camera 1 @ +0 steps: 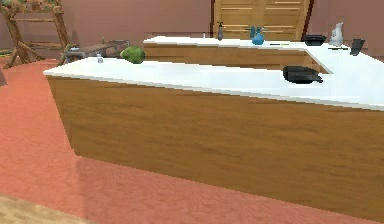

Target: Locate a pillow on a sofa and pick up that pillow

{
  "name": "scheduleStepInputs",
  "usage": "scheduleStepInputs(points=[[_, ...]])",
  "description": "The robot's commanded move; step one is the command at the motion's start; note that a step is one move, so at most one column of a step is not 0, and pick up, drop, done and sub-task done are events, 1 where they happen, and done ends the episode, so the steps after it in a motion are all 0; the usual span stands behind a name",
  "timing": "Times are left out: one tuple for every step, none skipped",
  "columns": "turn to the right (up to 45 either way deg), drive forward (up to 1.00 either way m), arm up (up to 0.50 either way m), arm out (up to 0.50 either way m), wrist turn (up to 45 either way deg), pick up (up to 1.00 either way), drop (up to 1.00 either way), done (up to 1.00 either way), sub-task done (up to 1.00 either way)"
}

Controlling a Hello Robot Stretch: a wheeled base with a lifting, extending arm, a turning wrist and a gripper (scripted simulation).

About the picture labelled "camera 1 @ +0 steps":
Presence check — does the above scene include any wooden counter with white top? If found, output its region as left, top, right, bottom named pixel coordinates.
left=43, top=35, right=384, bottom=224

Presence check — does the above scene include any green lettuce head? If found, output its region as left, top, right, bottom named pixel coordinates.
left=119, top=45, right=146, bottom=65

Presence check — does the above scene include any black frying pan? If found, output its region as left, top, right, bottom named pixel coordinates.
left=282, top=65, right=324, bottom=85

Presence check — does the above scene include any grey low table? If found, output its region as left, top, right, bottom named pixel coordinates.
left=60, top=39, right=132, bottom=64

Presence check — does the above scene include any wooden panelled room door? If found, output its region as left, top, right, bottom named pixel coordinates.
left=213, top=0, right=312, bottom=42

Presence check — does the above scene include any black bowl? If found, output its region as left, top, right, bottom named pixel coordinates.
left=303, top=34, right=328, bottom=47

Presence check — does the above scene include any black tilted slab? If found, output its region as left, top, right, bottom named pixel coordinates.
left=349, top=38, right=366, bottom=57

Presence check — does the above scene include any wooden ladder shelf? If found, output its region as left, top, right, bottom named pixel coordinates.
left=0, top=0, right=70, bottom=70

